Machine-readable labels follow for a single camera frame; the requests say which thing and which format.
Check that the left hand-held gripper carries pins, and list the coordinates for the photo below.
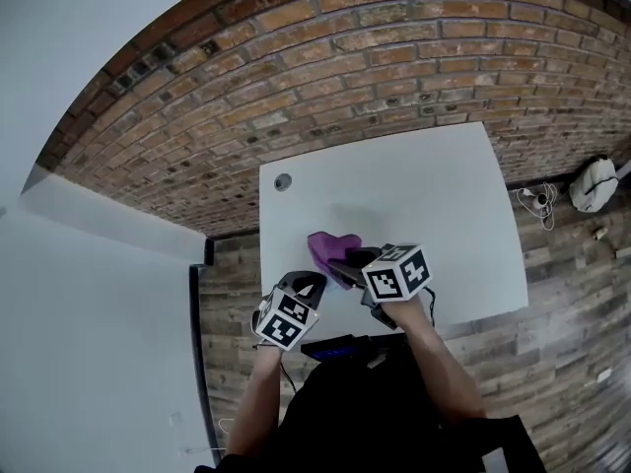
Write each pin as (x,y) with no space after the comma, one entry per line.
(281,325)

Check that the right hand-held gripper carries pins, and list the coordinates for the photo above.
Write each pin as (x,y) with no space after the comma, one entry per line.
(394,276)

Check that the purple cleaning cloth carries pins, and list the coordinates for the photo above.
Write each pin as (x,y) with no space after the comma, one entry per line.
(328,251)

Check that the person's left forearm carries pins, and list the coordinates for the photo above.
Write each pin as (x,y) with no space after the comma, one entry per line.
(256,402)

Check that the person's right forearm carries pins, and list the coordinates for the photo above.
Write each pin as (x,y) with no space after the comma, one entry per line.
(439,362)

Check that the black chest device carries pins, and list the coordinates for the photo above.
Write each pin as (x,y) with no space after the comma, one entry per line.
(332,350)

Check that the person's black shirt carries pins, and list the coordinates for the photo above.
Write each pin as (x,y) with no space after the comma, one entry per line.
(360,422)

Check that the small tan floor object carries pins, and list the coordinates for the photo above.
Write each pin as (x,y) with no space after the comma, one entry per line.
(599,233)

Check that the white backpack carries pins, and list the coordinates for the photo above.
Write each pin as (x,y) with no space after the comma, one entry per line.
(594,185)

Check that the white paper scrap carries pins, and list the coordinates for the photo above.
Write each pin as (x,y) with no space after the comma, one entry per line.
(604,375)

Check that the white table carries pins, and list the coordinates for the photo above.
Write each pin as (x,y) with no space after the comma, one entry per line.
(625,168)

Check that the white wall socket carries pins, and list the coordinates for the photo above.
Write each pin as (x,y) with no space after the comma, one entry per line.
(175,419)

